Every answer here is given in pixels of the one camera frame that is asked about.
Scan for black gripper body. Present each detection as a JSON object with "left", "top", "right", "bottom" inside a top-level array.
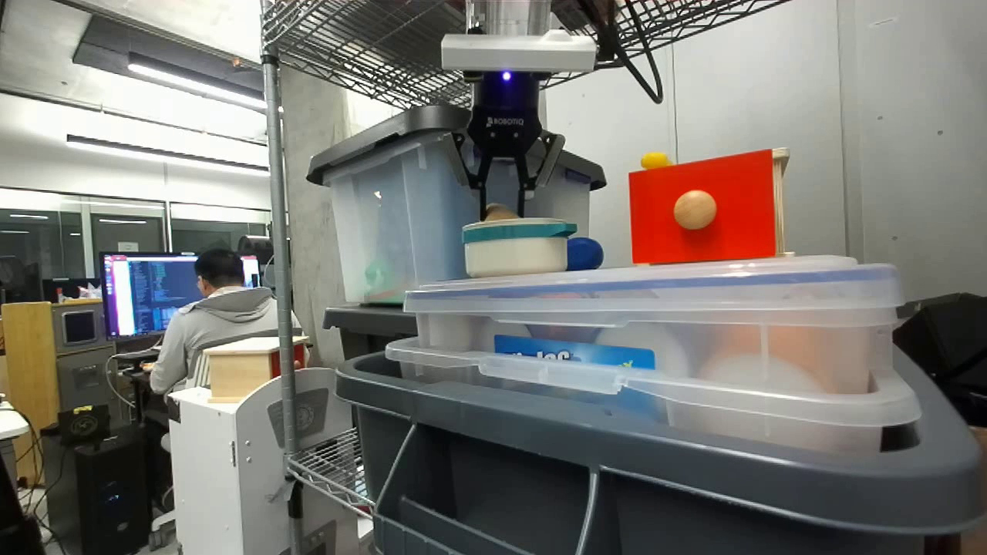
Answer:
[{"left": 467, "top": 66, "right": 550, "bottom": 167}]

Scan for white bowl teal band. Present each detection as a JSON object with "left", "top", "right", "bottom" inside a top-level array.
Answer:
[{"left": 460, "top": 214, "right": 584, "bottom": 279}]

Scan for blue round toy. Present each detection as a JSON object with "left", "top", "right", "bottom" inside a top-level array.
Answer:
[{"left": 565, "top": 233, "right": 608, "bottom": 274}]

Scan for clear tote dark grey lid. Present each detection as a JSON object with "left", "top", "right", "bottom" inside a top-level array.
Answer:
[{"left": 307, "top": 101, "right": 612, "bottom": 309}]

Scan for clear compartment container blue latches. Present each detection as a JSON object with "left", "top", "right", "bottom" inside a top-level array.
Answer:
[{"left": 402, "top": 252, "right": 908, "bottom": 397}]

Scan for dark grey storage bin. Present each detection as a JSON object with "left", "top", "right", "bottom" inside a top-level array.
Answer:
[{"left": 322, "top": 302, "right": 413, "bottom": 363}]

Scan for orange red box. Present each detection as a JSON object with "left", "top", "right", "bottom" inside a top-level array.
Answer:
[{"left": 628, "top": 146, "right": 782, "bottom": 269}]

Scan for light wooden box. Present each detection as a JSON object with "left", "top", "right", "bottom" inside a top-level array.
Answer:
[{"left": 769, "top": 143, "right": 797, "bottom": 262}]

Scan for person in grey hoodie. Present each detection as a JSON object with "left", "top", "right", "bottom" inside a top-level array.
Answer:
[{"left": 147, "top": 246, "right": 309, "bottom": 397}]

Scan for beige box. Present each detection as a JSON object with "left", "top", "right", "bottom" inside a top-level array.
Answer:
[{"left": 194, "top": 333, "right": 315, "bottom": 408}]

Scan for long ceiling light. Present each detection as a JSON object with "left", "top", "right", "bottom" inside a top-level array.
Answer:
[
  {"left": 63, "top": 129, "right": 271, "bottom": 176},
  {"left": 120, "top": 52, "right": 271, "bottom": 114}
]

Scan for large clear plastic container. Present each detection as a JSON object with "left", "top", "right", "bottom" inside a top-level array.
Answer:
[{"left": 383, "top": 336, "right": 925, "bottom": 463}]

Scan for grey plastic storage bin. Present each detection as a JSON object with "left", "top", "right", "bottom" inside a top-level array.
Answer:
[{"left": 333, "top": 348, "right": 987, "bottom": 555}]

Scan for computer monitor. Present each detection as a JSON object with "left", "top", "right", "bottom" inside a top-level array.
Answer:
[{"left": 98, "top": 249, "right": 267, "bottom": 346}]

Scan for white cabinet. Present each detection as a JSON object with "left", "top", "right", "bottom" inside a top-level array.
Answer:
[{"left": 166, "top": 363, "right": 364, "bottom": 555}]

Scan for black computer tower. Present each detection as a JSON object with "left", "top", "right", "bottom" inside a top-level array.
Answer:
[{"left": 57, "top": 404, "right": 159, "bottom": 555}]

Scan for wooden cabinet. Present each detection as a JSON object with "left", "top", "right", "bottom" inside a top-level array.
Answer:
[{"left": 0, "top": 296, "right": 108, "bottom": 434}]

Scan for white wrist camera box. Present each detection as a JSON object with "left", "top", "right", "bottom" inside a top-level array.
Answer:
[{"left": 438, "top": 27, "right": 602, "bottom": 76}]

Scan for wire mesh shelf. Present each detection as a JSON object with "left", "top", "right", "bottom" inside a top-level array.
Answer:
[{"left": 255, "top": 0, "right": 789, "bottom": 111}]

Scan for metal shelf post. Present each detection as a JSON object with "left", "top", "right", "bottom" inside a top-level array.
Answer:
[{"left": 259, "top": 54, "right": 304, "bottom": 458}]

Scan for wire basket shelf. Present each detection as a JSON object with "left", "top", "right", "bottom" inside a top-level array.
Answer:
[{"left": 284, "top": 427, "right": 383, "bottom": 520}]

